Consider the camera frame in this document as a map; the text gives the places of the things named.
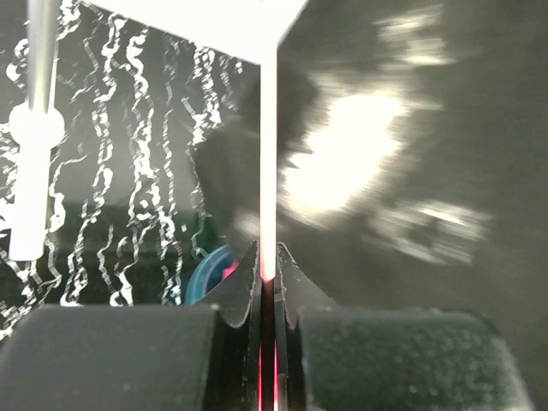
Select blue transparent plastic bin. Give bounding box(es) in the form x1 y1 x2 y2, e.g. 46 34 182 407
184 245 235 306

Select black white patterned trousers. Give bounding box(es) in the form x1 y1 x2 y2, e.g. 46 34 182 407
192 0 548 352

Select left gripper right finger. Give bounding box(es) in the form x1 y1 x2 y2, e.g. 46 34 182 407
274 242 337 410

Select black marble pattern mat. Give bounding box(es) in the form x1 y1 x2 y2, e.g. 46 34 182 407
1 1 259 337

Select magenta pink trousers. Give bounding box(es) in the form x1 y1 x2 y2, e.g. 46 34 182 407
222 260 239 280

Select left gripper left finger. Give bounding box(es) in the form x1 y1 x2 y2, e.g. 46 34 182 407
195 241 262 410

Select white grey clothes rack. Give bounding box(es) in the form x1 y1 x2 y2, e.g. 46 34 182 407
9 0 64 261

